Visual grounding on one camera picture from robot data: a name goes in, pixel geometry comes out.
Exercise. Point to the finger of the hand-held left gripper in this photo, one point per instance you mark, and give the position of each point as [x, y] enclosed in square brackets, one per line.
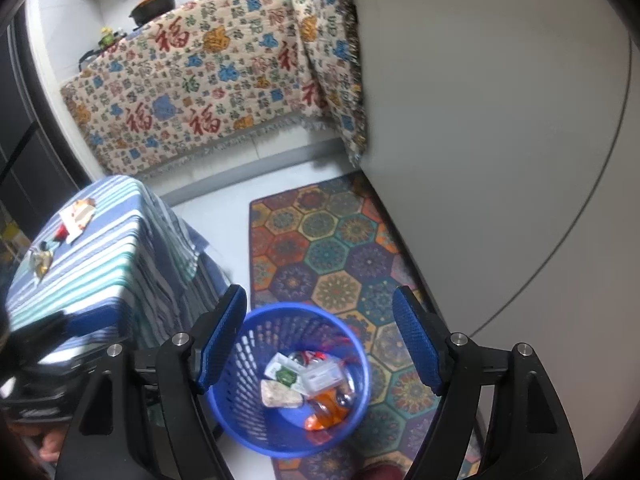
[95, 325]
[75, 360]

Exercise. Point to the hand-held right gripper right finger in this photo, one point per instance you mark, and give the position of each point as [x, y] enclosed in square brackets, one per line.
[417, 345]

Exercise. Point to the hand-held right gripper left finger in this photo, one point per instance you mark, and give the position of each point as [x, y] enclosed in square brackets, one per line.
[222, 340]

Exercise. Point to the green white milk carton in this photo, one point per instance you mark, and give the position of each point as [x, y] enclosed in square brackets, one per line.
[285, 375]

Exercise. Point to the blue plastic basket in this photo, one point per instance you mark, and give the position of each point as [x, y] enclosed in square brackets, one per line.
[240, 410]

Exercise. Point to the floral tissue pack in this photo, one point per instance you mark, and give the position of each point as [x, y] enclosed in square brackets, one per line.
[280, 395]

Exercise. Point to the small white box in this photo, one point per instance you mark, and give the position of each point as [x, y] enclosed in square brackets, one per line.
[322, 377]

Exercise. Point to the orange snack bag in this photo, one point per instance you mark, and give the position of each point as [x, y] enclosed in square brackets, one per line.
[325, 410]

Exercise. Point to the person's left hand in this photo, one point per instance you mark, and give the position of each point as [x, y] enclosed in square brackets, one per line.
[50, 447]

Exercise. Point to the blue striped tablecloth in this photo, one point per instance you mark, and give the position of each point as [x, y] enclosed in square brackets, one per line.
[110, 260]

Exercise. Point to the gold candy wrapper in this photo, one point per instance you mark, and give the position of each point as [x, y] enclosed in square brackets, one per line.
[42, 262]

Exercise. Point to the small black object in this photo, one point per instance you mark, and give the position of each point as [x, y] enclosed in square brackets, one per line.
[42, 246]

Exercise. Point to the small red wrapper piece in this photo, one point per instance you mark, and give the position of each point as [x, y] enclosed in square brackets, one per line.
[61, 232]

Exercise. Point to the beige wrapper with red label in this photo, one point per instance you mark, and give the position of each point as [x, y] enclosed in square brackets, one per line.
[75, 222]

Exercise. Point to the yellow box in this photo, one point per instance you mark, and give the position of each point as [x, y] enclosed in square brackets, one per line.
[12, 236]

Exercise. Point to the colourful patterned rug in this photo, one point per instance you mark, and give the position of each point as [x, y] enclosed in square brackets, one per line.
[325, 240]

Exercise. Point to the dark refrigerator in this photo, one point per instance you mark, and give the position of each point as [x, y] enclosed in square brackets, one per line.
[30, 160]

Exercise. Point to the printed blanket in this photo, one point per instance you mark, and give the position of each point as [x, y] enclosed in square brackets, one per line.
[200, 85]

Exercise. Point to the small green object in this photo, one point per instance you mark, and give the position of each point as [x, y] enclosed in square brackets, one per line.
[106, 37]

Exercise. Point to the black pot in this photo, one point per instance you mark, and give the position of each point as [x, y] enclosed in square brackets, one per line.
[155, 7]

